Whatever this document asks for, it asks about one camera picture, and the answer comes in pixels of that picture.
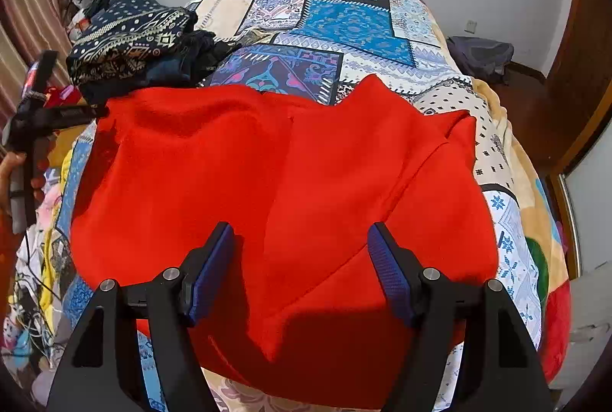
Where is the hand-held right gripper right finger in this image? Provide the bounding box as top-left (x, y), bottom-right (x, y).
top-left (367, 221), bottom-right (558, 412)

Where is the dark patterned cloth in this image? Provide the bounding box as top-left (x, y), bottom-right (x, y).
top-left (66, 0), bottom-right (198, 85)

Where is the grey bag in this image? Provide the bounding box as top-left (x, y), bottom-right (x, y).
top-left (447, 35), bottom-right (514, 83)

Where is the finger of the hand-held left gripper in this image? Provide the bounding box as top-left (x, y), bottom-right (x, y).
top-left (47, 104), bottom-right (109, 130)

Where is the colourful cloth pile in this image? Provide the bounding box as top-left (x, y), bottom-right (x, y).
top-left (0, 139), bottom-right (91, 398)

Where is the white heater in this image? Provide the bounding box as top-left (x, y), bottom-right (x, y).
top-left (566, 266), bottom-right (612, 394)

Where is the blue patchwork bed sheet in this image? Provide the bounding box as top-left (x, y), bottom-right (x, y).
top-left (48, 0), bottom-right (543, 412)

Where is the wooden sliding door frame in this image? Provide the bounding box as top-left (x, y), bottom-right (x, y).
top-left (547, 173), bottom-right (584, 281)

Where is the striped curtain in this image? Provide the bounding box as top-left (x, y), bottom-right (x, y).
top-left (0, 0), bottom-right (80, 121)

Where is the red garment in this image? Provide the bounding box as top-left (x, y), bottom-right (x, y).
top-left (69, 75), bottom-right (500, 410)

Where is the person's left hand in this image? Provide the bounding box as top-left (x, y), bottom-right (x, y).
top-left (0, 152), bottom-right (49, 218)

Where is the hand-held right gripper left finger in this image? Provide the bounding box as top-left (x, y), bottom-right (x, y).
top-left (45, 221), bottom-right (236, 412)

